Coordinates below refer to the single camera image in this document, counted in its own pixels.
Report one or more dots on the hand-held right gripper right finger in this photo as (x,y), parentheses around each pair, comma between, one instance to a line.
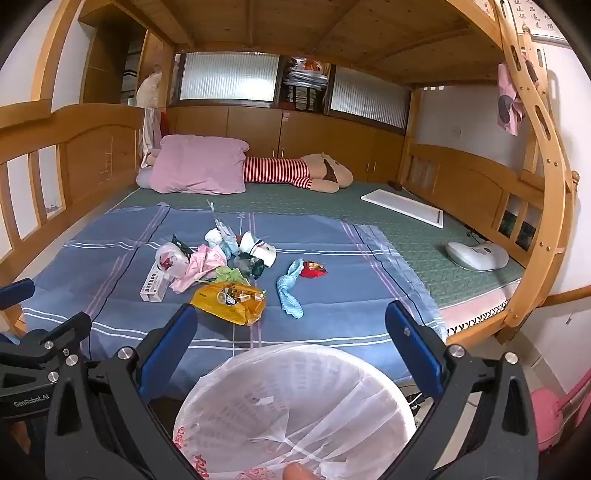
(413,350)

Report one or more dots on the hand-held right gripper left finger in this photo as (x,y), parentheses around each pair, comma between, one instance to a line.
(168,350)

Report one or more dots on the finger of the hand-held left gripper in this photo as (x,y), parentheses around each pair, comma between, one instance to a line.
(14,295)
(55,332)

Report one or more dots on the white trash bin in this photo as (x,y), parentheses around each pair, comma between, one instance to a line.
(369,374)

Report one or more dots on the white medicine box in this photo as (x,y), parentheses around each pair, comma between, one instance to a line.
(154,286)

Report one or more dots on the yellow snack bag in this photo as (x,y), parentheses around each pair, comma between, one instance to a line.
(217,300)

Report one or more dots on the white plastic bag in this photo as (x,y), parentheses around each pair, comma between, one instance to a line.
(166,258)

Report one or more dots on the green paper wrapper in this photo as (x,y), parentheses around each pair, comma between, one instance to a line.
(228,275)

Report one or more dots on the dark green packet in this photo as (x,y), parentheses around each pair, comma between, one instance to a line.
(181,243)

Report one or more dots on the dark green wrapper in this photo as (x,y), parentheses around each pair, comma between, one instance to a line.
(251,267)

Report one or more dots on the light blue wrapper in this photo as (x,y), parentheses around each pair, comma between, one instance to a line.
(227,240)

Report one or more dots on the white lined waste bin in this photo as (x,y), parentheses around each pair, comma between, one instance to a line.
(277,415)

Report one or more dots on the red snack packet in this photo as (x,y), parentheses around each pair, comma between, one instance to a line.
(314,272)

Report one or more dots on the light blue cloth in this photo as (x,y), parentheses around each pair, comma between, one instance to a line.
(288,290)

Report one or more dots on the white paper cup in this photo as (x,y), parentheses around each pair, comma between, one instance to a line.
(261,251)

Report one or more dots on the clear plastic wrapper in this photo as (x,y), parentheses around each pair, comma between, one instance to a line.
(213,212)

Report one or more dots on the person's left forearm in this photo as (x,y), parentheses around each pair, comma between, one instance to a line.
(21,438)

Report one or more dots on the person's right hand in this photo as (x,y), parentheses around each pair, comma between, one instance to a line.
(298,473)

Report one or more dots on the mattress with patterned trim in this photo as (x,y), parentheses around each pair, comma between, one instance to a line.
(471,309)

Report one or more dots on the blue plaid blanket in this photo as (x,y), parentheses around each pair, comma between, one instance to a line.
(323,314)

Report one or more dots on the green woven mat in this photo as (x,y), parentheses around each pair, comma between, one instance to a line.
(415,240)

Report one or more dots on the white handheld vacuum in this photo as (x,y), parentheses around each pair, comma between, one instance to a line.
(475,256)

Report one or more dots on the white flat board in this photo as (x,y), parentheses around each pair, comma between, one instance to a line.
(401,205)

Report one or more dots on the pink round-base stand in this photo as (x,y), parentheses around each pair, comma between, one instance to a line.
(547,410)

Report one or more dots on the light purple pillow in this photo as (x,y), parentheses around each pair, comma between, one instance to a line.
(144,179)

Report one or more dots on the pink pillow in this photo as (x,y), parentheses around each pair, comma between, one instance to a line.
(198,161)

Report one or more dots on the hanging white red clothes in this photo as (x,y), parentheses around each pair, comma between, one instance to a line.
(150,129)

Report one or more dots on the wooden bunk ladder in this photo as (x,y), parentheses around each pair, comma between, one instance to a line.
(554,184)

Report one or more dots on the wooden shelf unit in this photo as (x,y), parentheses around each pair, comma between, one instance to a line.
(99,83)

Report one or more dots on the frosted glass window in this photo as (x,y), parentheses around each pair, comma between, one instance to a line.
(226,76)
(369,94)

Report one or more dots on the pink spotted hanging cloth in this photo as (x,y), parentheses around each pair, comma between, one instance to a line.
(508,101)

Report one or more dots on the stack of folded bags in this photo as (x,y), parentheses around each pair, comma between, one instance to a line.
(302,87)

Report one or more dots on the wooden bunk bed frame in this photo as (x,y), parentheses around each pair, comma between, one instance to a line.
(92,147)

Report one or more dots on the white wall socket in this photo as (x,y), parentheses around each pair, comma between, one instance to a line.
(457,132)

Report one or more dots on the calligraphy wall scroll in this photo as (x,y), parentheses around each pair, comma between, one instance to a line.
(540,18)

